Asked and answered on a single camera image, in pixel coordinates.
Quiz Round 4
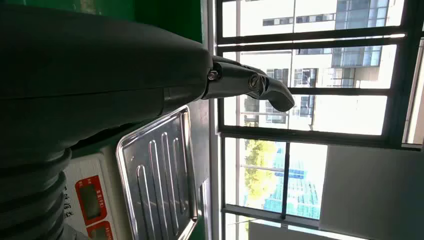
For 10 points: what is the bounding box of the green plastic crate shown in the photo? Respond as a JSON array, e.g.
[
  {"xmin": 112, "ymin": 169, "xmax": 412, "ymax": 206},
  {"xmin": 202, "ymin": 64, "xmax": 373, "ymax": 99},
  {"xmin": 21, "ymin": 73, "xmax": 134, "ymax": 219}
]
[{"xmin": 0, "ymin": 0, "xmax": 204, "ymax": 45}]

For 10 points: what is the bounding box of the white electronic scale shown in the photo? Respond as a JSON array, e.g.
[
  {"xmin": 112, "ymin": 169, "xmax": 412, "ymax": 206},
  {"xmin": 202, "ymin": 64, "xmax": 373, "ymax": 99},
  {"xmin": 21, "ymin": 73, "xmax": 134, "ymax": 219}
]
[{"xmin": 62, "ymin": 145, "xmax": 133, "ymax": 240}]

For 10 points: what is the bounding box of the steel weighing tray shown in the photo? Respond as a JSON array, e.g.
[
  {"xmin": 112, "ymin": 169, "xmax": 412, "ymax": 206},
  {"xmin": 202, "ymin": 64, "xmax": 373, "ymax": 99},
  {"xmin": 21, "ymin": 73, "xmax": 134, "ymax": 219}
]
[{"xmin": 115, "ymin": 105, "xmax": 200, "ymax": 240}]

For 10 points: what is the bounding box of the dark window frame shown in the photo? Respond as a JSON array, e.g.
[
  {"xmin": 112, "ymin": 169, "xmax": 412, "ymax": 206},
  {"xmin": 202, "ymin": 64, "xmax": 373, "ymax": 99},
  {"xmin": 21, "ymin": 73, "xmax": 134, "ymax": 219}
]
[{"xmin": 208, "ymin": 0, "xmax": 424, "ymax": 240}]

